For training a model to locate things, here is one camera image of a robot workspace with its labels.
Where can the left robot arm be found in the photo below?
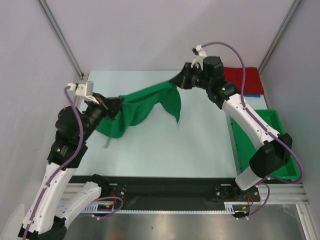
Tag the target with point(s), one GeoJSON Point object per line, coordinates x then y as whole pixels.
{"type": "Point", "coordinates": [45, 220]}

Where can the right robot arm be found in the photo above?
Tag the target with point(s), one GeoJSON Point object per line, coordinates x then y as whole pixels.
{"type": "Point", "coordinates": [272, 147]}

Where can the folded red t shirt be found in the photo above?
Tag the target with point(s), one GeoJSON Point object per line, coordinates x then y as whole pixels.
{"type": "Point", "coordinates": [253, 84]}

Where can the aluminium left side rail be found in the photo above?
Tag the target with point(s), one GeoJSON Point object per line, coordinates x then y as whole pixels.
{"type": "Point", "coordinates": [70, 139]}

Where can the right aluminium frame post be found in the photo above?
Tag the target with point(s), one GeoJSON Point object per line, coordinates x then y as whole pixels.
{"type": "Point", "coordinates": [280, 33]}

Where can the left aluminium frame post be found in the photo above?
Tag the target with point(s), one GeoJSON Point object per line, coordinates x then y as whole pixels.
{"type": "Point", "coordinates": [45, 8]}

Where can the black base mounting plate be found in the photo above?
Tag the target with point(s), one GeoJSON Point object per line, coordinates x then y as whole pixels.
{"type": "Point", "coordinates": [176, 193]}

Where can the aluminium rail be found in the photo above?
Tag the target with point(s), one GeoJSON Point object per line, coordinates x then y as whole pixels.
{"type": "Point", "coordinates": [279, 193]}
{"type": "Point", "coordinates": [70, 139]}

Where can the aluminium front rail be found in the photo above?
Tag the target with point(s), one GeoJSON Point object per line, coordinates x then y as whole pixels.
{"type": "Point", "coordinates": [279, 193]}

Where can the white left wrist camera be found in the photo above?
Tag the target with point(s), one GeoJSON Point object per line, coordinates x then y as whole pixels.
{"type": "Point", "coordinates": [84, 90]}

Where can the grey slotted cable duct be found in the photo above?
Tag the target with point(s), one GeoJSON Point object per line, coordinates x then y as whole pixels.
{"type": "Point", "coordinates": [227, 209]}

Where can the green t shirt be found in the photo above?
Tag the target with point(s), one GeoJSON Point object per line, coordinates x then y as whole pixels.
{"type": "Point", "coordinates": [138, 105]}

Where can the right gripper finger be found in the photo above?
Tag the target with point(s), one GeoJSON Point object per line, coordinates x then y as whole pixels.
{"type": "Point", "coordinates": [184, 72]}
{"type": "Point", "coordinates": [179, 80]}

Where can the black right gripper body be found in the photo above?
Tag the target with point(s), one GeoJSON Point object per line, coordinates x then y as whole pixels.
{"type": "Point", "coordinates": [195, 77]}

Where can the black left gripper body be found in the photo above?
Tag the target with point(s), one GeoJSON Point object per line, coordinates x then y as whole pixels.
{"type": "Point", "coordinates": [97, 112]}

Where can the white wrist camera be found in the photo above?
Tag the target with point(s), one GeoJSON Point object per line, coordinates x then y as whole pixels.
{"type": "Point", "coordinates": [84, 90]}
{"type": "Point", "coordinates": [199, 56]}

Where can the aluminium frame post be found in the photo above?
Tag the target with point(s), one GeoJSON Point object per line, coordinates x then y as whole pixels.
{"type": "Point", "coordinates": [280, 33]}
{"type": "Point", "coordinates": [45, 8]}

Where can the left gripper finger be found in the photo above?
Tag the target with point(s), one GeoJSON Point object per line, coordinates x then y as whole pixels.
{"type": "Point", "coordinates": [113, 105]}
{"type": "Point", "coordinates": [99, 97]}

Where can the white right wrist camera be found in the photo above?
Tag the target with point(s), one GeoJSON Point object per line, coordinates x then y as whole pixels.
{"type": "Point", "coordinates": [199, 56]}

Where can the folded blue t shirt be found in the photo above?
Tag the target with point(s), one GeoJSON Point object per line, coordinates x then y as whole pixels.
{"type": "Point", "coordinates": [252, 95]}

